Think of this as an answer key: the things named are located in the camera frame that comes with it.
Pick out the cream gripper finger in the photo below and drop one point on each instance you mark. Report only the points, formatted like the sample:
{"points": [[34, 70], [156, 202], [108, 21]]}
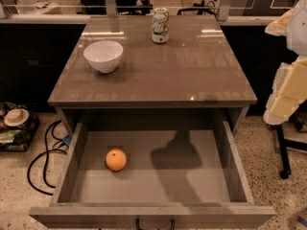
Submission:
{"points": [[289, 91], [279, 26]]}

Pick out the orange fruit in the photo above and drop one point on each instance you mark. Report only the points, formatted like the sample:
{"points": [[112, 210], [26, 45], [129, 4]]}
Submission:
{"points": [[116, 160]]}

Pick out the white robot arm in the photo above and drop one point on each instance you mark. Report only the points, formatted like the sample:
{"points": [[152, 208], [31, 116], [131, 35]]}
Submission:
{"points": [[296, 37]]}

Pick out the grey cabinet counter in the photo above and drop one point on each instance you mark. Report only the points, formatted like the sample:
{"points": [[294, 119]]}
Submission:
{"points": [[194, 68]]}

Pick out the open grey top drawer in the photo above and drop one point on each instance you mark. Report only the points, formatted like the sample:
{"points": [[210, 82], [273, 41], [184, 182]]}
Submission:
{"points": [[187, 178]]}

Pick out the black stand with wheel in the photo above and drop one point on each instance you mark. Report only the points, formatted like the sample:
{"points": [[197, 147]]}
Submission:
{"points": [[284, 143]]}

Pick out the white green soda can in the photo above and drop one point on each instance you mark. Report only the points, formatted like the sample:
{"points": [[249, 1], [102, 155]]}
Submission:
{"points": [[160, 25]]}

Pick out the white ceramic bowl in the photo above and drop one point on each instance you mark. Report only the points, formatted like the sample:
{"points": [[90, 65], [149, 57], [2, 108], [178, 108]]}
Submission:
{"points": [[104, 56]]}

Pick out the dark box of clutter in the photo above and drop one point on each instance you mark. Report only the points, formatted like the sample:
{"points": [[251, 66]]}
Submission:
{"points": [[17, 138]]}

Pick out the tan hat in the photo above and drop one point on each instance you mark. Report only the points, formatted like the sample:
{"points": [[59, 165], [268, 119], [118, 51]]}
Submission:
{"points": [[16, 117]]}

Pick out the metal frame post right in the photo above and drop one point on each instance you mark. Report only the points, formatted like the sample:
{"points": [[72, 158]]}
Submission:
{"points": [[223, 10]]}

